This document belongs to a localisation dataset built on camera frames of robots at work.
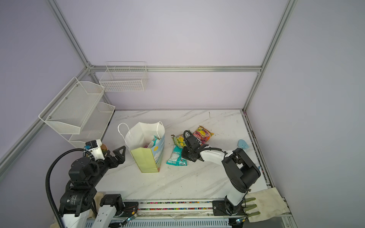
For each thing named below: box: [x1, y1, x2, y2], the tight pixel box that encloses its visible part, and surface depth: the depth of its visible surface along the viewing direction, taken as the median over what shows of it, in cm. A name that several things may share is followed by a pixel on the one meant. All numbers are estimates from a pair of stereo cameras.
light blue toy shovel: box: [237, 139, 250, 150], surface depth 100 cm
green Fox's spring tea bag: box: [171, 134, 187, 149], surface depth 98 cm
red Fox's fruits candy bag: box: [192, 125, 215, 145], surface depth 103 cm
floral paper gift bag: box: [117, 121, 165, 173], surface depth 80 cm
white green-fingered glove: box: [241, 187, 291, 223], surface depth 76 cm
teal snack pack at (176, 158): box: [166, 145, 188, 166], surface depth 90 cm
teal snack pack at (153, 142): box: [147, 135, 161, 149], surface depth 88 cm
